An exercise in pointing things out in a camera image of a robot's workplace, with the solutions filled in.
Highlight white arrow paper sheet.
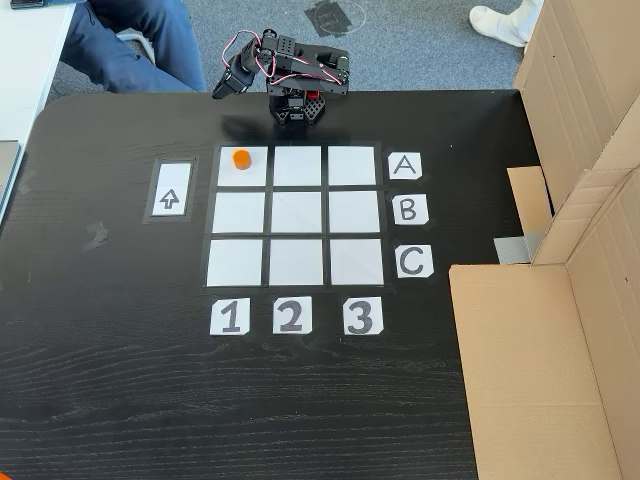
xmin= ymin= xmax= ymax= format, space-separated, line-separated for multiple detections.
xmin=148 ymin=160 xmax=192 ymax=217

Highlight paper sheet letter C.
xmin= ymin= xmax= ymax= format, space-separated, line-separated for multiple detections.
xmin=396 ymin=244 xmax=434 ymax=279

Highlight white desk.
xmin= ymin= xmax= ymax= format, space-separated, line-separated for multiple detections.
xmin=0 ymin=0 xmax=91 ymax=144

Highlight white grid sheet black tape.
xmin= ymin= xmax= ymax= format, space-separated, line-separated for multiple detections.
xmin=202 ymin=143 xmax=396 ymax=290

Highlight paper sheet number 2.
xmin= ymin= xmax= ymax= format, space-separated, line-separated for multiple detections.
xmin=272 ymin=295 xmax=314 ymax=335

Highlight grey tape strip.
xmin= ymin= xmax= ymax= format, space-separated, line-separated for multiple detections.
xmin=493 ymin=232 xmax=544 ymax=266

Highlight red white servo cable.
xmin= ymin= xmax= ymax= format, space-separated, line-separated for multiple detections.
xmin=221 ymin=30 xmax=264 ymax=69

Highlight paper sheet letter A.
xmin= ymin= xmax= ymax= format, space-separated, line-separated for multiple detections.
xmin=388 ymin=152 xmax=424 ymax=180

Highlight brown cardboard screen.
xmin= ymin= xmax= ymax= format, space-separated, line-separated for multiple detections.
xmin=448 ymin=0 xmax=640 ymax=480

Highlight clear tape pieces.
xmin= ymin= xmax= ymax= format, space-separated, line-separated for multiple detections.
xmin=79 ymin=222 xmax=109 ymax=254

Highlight paper sheet number 3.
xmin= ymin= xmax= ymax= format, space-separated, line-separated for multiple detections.
xmin=343 ymin=296 xmax=385 ymax=336

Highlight black floor tape patch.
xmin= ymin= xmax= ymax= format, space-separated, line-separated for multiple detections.
xmin=304 ymin=0 xmax=357 ymax=39

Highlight white chair leg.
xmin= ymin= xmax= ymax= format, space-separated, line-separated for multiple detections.
xmin=115 ymin=28 xmax=156 ymax=64

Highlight paper sheet number 1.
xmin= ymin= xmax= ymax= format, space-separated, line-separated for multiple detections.
xmin=209 ymin=298 xmax=250 ymax=336

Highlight paper sheet letter B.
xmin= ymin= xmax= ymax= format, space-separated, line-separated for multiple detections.
xmin=393 ymin=193 xmax=430 ymax=226

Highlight grey flat board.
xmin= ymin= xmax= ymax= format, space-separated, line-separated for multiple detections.
xmin=0 ymin=138 xmax=25 ymax=221

